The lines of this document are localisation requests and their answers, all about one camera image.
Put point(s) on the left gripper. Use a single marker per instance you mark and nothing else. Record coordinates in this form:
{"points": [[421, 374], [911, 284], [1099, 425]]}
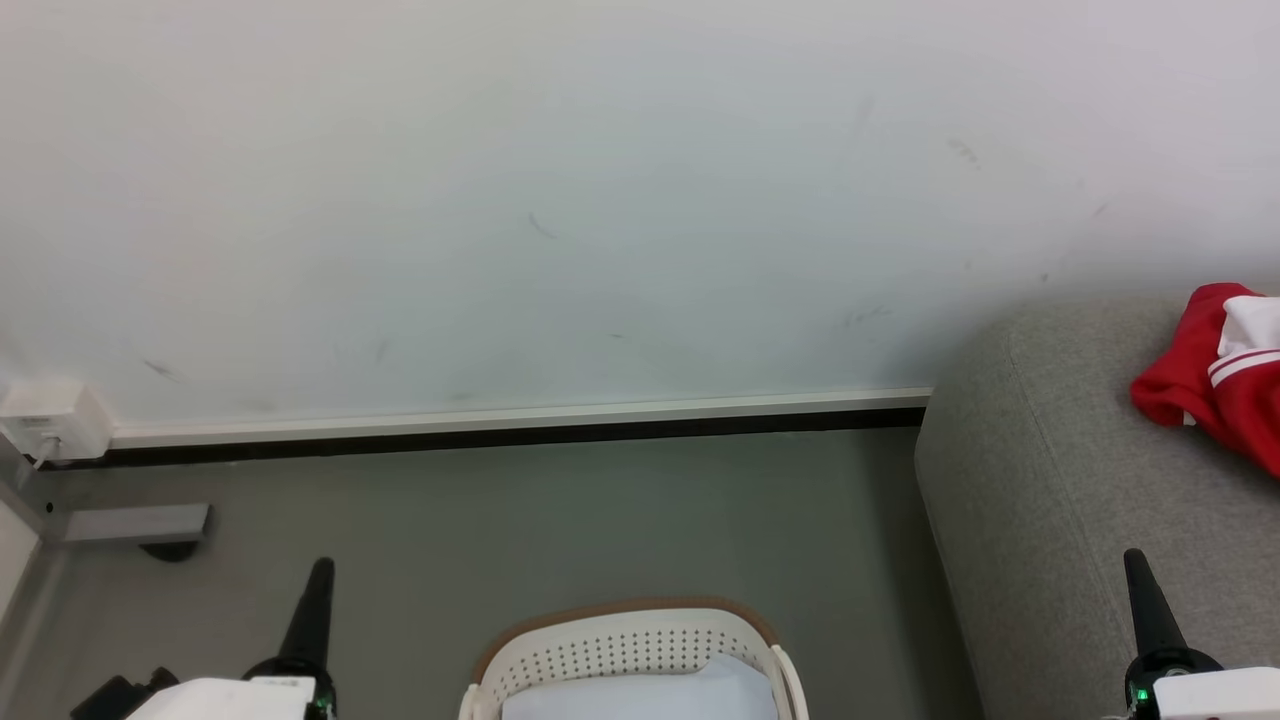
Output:
{"points": [[240, 700]]}

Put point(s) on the red basketball jersey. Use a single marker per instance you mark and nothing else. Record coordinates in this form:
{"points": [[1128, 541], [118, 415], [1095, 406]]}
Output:
{"points": [[1180, 380]]}

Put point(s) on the grey fabric sofa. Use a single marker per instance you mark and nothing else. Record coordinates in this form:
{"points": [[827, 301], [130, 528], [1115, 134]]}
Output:
{"points": [[1050, 480]]}

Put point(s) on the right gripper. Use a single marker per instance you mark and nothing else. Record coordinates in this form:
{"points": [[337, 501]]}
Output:
{"points": [[1220, 695]]}

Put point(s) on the white cloth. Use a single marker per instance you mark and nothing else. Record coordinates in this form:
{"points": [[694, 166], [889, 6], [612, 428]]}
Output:
{"points": [[650, 695]]}

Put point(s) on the white brown-rimmed laundry basket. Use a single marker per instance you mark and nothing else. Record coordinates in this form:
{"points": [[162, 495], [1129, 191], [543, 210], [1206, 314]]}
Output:
{"points": [[600, 650]]}

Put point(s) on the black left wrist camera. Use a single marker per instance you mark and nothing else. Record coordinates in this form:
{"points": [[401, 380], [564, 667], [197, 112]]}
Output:
{"points": [[110, 698]]}

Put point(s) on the white wall power adapter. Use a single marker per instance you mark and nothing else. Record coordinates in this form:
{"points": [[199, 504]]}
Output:
{"points": [[50, 410]]}

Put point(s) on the white and black baseboard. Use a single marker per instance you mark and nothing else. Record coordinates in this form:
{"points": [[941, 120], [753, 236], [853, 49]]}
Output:
{"points": [[500, 415]]}

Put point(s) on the grey metal furniture leg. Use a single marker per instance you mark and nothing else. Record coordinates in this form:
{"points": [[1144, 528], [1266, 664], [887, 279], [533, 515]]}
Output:
{"points": [[130, 522]]}

